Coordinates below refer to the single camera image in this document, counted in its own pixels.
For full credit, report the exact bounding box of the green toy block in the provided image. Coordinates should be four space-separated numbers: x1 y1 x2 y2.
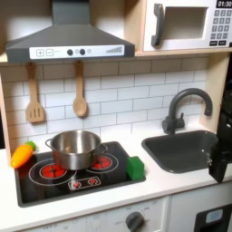
126 155 146 181

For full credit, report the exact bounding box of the dark grey sink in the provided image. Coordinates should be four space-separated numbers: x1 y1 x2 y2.
140 130 219 174

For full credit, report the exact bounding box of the dark grey tap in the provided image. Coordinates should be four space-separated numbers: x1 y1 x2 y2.
161 87 214 135

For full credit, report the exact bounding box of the grey oven knob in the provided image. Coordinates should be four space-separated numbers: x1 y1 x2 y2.
125 211 145 232

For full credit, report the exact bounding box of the white toy microwave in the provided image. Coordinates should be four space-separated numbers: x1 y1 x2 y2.
142 0 232 53

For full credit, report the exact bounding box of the steel pot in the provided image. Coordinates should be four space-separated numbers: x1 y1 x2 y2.
44 130 109 171

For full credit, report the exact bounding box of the black stove top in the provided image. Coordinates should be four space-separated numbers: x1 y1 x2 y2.
14 140 147 208

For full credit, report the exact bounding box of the wooden spoon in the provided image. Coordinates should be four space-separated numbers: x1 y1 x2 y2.
72 60 89 118

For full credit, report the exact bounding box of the grey range hood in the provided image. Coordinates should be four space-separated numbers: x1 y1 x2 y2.
5 0 136 63

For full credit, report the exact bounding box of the wooden slotted spatula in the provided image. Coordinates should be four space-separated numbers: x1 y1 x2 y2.
24 62 46 124

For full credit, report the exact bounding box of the orange toy carrot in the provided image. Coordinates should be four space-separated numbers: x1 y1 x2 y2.
10 140 37 169

